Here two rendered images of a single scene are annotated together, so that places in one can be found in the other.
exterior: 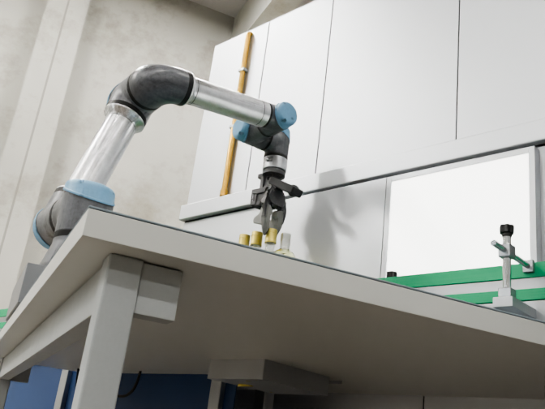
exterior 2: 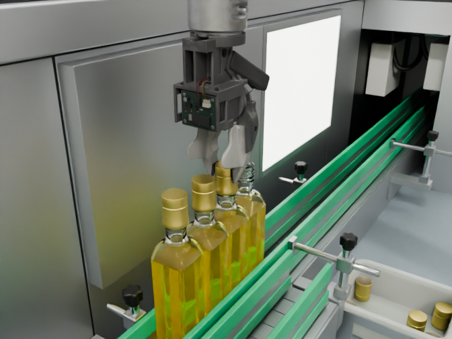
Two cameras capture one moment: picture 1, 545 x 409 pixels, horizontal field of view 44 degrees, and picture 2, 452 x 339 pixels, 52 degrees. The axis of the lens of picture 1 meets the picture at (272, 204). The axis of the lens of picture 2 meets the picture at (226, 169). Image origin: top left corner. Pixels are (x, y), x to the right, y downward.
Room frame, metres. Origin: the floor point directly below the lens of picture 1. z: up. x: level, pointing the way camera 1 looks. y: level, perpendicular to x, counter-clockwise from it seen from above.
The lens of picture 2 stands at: (2.04, 0.62, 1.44)
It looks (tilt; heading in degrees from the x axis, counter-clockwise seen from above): 24 degrees down; 259
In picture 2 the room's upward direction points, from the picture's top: straight up
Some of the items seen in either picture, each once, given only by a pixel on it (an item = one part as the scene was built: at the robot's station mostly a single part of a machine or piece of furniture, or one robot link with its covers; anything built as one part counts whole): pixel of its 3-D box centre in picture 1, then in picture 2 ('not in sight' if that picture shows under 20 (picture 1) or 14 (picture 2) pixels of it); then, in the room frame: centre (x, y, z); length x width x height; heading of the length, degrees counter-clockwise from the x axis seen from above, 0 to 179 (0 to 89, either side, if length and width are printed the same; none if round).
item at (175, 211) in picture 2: (244, 242); (175, 208); (2.01, 0.07, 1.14); 0.04 x 0.04 x 0.04
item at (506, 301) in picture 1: (512, 283); (417, 167); (1.27, -0.49, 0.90); 0.17 x 0.05 x 0.23; 135
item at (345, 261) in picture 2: not in sight; (332, 261); (1.72, -0.03, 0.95); 0.17 x 0.03 x 0.12; 135
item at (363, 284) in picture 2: not in sight; (362, 288); (1.60, -0.13, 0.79); 0.04 x 0.04 x 0.04
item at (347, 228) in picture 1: (379, 235); (250, 109); (1.81, -0.31, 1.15); 0.90 x 0.03 x 0.34; 45
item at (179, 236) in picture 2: not in sight; (175, 222); (2.01, 0.07, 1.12); 0.03 x 0.03 x 0.05
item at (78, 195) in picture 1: (85, 210); not in sight; (1.47, 0.42, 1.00); 0.13 x 0.12 x 0.14; 35
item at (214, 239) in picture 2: not in sight; (206, 281); (1.96, 0.03, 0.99); 0.06 x 0.06 x 0.21; 46
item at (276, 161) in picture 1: (273, 165); (219, 15); (1.93, 0.01, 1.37); 0.08 x 0.08 x 0.05
